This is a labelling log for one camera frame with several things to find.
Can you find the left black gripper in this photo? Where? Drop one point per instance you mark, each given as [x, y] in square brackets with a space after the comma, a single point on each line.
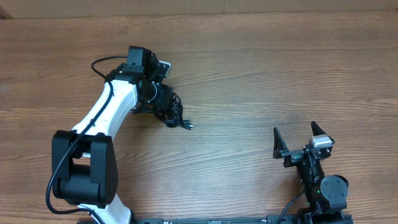
[164, 95]

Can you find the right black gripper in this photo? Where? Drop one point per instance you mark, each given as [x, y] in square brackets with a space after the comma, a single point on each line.
[293, 157]

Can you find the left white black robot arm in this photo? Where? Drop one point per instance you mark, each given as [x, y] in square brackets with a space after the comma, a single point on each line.
[84, 167]

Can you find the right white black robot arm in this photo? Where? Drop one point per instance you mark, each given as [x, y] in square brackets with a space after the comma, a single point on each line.
[323, 198]

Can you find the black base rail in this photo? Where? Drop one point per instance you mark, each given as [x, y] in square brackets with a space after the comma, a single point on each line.
[270, 219]

